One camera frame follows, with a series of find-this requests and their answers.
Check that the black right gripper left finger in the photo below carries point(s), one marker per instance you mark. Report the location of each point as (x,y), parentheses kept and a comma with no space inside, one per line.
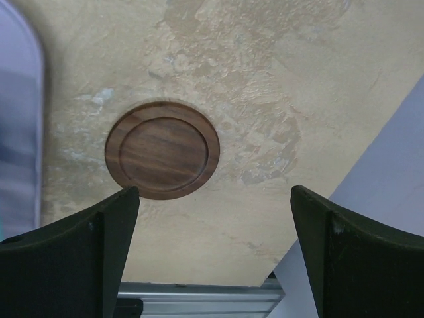
(72,267)

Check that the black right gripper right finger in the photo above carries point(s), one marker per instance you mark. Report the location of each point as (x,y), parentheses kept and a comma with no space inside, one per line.
(357,267)

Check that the dark walnut coaster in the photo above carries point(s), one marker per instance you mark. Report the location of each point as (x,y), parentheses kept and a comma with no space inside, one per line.
(166,149)

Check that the aluminium frame rail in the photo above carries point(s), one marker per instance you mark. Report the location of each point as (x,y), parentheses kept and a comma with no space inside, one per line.
(176,300)

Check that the lavender plastic tray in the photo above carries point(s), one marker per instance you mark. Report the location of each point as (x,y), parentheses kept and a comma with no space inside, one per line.
(22,127)

